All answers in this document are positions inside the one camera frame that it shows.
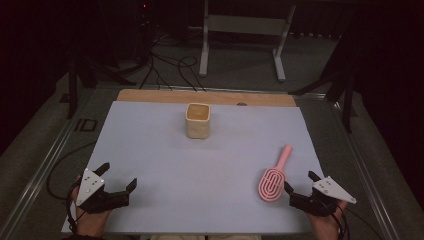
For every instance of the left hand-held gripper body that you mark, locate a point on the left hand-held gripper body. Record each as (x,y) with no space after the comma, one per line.
(90,188)

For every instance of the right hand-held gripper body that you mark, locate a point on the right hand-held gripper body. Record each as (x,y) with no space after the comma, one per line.
(333,190)

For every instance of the pink hairbrush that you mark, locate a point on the pink hairbrush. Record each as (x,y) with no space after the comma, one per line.
(271,185)

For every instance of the beige square cup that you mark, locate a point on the beige square cup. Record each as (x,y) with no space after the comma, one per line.
(198,128)

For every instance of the person's left hand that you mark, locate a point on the person's left hand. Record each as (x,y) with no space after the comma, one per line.
(90,224)

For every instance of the person's right hand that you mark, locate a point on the person's right hand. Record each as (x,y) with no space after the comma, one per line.
(326,227)

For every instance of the white table board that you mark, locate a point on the white table board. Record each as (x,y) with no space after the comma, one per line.
(200,186)

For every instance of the black tripod stand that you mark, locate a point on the black tripod stand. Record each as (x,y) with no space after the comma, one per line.
(72,90)
(348,100)

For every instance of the white metal stand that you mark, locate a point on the white metal stand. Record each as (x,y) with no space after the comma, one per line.
(246,25)

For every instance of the metal floor rail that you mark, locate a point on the metal floor rail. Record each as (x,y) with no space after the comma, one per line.
(366,176)
(40,173)

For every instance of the black rectangular floor bracket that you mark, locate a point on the black rectangular floor bracket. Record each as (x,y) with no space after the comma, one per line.
(78,125)

